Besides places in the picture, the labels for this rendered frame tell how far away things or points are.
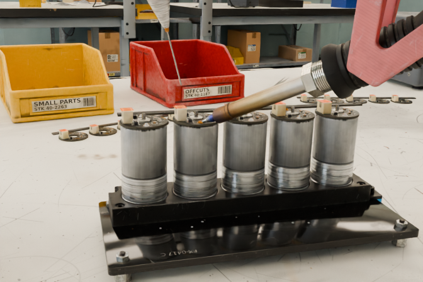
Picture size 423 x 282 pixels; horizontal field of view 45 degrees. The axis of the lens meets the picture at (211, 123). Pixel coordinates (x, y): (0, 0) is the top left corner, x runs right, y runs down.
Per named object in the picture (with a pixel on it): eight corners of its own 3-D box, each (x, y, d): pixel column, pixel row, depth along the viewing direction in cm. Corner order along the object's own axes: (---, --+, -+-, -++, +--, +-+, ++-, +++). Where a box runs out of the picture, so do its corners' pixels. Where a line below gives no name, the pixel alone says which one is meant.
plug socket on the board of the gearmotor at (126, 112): (138, 123, 26) (138, 110, 26) (121, 124, 26) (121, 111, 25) (136, 119, 27) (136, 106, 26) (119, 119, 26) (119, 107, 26)
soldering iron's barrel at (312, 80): (214, 134, 25) (333, 92, 22) (203, 105, 25) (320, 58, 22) (228, 128, 26) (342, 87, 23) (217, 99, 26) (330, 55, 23)
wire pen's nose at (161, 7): (150, 29, 23) (141, -2, 23) (168, 21, 24) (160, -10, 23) (163, 33, 23) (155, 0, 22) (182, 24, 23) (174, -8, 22)
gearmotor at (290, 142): (315, 202, 29) (322, 116, 28) (275, 206, 28) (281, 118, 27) (296, 186, 31) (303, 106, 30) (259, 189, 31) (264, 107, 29)
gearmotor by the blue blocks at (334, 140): (358, 198, 30) (367, 114, 28) (320, 202, 29) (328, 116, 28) (337, 182, 32) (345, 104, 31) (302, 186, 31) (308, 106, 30)
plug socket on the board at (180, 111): (191, 120, 27) (191, 108, 26) (175, 121, 26) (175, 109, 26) (188, 116, 27) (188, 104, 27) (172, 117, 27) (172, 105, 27)
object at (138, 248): (347, 195, 33) (349, 179, 33) (418, 248, 27) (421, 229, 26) (99, 219, 29) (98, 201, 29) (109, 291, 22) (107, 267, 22)
